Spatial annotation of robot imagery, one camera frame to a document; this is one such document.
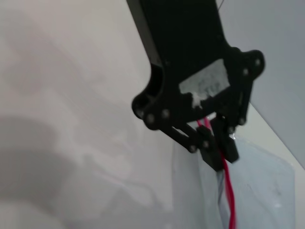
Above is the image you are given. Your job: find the clear document bag red zipper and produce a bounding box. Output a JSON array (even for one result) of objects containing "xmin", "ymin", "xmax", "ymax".
[{"xmin": 171, "ymin": 115, "xmax": 296, "ymax": 229}]

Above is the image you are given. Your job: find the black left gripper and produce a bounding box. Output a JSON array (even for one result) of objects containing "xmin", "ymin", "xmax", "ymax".
[{"xmin": 125, "ymin": 0, "xmax": 266, "ymax": 131}]

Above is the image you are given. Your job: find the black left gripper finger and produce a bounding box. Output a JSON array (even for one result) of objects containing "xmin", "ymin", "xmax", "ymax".
[
  {"xmin": 213, "ymin": 78, "xmax": 254, "ymax": 165},
  {"xmin": 163, "ymin": 122, "xmax": 225, "ymax": 172}
]

